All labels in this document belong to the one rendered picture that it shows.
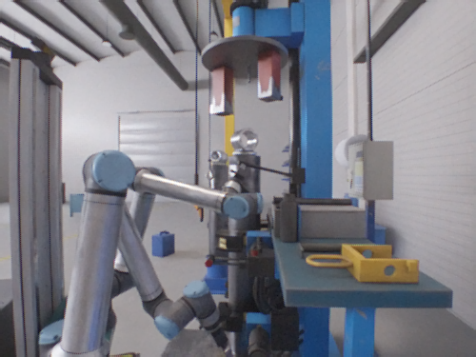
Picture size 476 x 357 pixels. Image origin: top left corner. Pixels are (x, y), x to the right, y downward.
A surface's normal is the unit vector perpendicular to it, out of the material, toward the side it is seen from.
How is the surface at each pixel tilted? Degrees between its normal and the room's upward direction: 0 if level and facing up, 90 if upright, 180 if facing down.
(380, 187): 90
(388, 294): 90
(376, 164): 90
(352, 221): 90
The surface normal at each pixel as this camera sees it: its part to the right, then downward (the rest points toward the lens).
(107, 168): 0.69, -0.12
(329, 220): -0.08, 0.01
